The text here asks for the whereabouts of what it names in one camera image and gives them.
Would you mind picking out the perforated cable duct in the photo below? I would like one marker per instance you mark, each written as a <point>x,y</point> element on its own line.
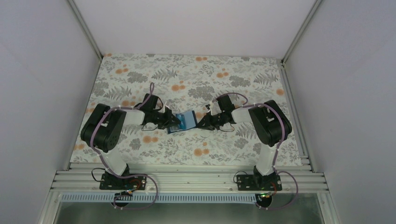
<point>160,198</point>

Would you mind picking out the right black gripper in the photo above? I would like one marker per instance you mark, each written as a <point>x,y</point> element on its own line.
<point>208,122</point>

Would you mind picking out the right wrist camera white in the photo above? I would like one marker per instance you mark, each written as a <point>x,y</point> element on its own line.
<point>211,110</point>

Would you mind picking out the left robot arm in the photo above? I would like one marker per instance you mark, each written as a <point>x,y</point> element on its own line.
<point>102,130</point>

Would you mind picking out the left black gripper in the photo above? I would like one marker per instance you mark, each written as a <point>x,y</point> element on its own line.
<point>167,122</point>

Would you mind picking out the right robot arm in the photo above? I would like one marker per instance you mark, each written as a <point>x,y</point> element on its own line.
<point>269,122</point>

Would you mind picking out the blue credit card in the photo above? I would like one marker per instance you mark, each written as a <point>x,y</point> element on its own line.
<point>182,124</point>

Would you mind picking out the blue card holder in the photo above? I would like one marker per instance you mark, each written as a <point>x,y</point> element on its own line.
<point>187,120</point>

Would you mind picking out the aluminium rail frame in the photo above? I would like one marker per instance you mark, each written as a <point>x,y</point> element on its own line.
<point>82,177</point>

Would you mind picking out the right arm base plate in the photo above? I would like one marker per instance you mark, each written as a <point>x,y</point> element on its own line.
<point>259,183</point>

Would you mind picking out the floral table mat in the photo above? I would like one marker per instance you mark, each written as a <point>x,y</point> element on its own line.
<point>188,83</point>

